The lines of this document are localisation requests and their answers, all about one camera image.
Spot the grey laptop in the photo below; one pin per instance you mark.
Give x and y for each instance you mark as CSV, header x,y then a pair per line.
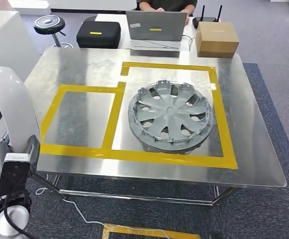
x,y
156,26

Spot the stainless steel workbench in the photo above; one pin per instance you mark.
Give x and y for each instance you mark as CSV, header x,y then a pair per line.
x,y
85,66

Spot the person's left forearm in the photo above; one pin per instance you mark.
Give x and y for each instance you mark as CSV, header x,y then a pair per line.
x,y
190,10

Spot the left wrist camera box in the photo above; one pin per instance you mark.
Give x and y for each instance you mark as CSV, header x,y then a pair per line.
x,y
14,178

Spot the person's right forearm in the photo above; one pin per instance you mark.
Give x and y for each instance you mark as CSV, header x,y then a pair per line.
x,y
147,6

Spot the black zip case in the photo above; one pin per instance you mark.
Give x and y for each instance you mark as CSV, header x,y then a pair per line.
x,y
98,39

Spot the black router with antennas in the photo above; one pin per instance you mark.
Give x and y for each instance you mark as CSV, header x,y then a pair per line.
x,y
199,21

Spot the white plastic car body part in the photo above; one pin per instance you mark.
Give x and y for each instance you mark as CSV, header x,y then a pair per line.
x,y
12,105

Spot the yellow tape square outline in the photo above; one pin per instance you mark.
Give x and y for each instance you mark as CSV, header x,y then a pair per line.
x,y
134,230

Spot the grey plastic hubcap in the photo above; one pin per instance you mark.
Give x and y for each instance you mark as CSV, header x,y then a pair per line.
x,y
170,112

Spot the brown cardboard box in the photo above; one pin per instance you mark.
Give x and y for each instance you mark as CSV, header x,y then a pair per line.
x,y
216,39

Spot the person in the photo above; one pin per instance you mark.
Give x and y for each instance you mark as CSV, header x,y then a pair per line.
x,y
169,5

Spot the black round stool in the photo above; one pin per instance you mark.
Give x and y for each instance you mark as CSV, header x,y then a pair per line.
x,y
49,23

